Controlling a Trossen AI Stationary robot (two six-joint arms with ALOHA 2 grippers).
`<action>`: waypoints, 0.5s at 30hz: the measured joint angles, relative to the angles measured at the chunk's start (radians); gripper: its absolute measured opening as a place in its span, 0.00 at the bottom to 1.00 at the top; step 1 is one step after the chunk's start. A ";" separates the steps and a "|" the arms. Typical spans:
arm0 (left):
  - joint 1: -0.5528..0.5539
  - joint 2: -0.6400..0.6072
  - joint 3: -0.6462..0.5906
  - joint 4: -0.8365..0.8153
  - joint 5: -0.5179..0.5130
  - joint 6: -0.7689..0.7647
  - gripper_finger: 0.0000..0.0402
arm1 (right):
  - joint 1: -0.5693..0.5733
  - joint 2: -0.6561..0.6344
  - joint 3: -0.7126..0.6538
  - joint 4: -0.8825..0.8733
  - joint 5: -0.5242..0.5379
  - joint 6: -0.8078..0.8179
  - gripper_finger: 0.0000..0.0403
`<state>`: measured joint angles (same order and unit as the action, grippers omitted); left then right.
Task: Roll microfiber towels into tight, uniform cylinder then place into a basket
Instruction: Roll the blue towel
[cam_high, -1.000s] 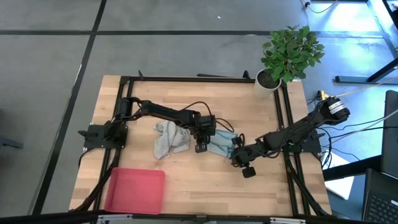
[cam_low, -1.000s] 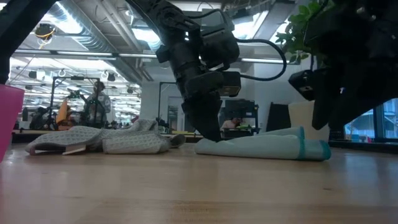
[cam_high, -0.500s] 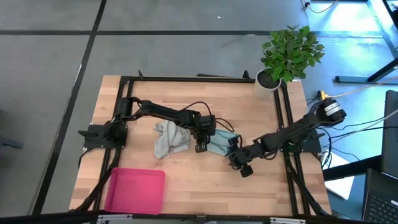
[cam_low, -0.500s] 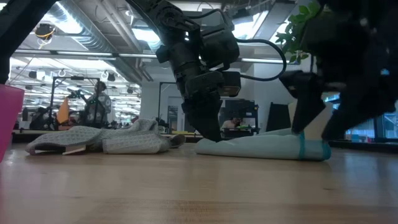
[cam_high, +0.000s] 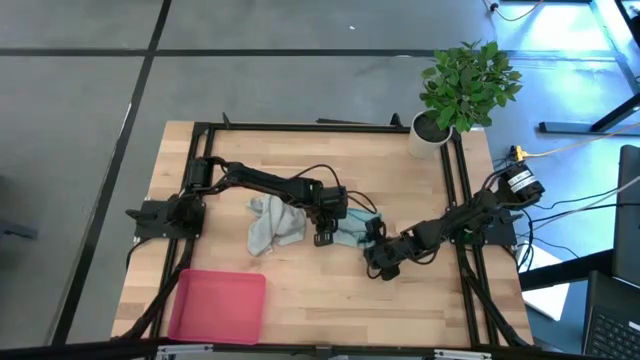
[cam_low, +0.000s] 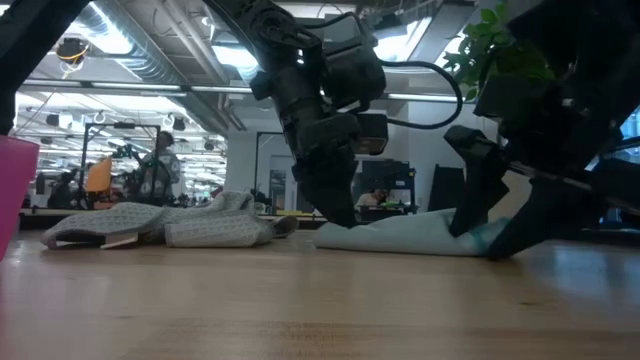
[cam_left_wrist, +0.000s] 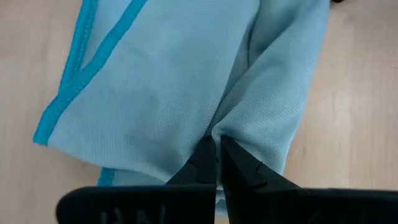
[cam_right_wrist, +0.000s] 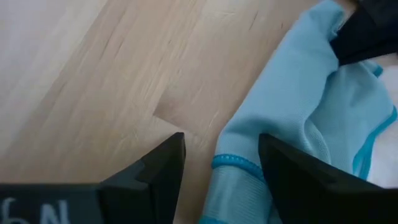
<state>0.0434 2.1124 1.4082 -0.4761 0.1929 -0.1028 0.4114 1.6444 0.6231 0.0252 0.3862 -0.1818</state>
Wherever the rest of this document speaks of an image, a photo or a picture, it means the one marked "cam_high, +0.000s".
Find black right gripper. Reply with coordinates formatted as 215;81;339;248
362;215;416;282

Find light blue microfiber towel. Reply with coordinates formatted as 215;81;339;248
330;207;384;250

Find grey waffle-weave towel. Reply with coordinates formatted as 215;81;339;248
246;193;308;258

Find pink plastic basket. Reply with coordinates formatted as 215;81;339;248
167;268;268;346

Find green plant in white pot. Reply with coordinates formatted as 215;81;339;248
407;39;524;160

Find white paper sheet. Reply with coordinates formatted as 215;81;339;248
516;242;572;322

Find black desk foot bar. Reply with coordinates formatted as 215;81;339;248
518;248;615;292

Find black laptop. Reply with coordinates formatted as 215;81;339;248
581;269;640;360

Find black monitor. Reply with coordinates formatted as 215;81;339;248
611;144;640;287

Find black desk leg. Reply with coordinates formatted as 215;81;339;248
538;92;640;136

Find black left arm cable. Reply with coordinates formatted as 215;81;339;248
292;163;380;215

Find black aluminium table frame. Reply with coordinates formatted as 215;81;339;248
112;112;534;349

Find yellow extension cable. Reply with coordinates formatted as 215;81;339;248
508;122;640;163

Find black floor cables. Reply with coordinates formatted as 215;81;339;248
492;158;640;274

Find black frame crossbeam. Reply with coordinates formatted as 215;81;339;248
0;337;640;360

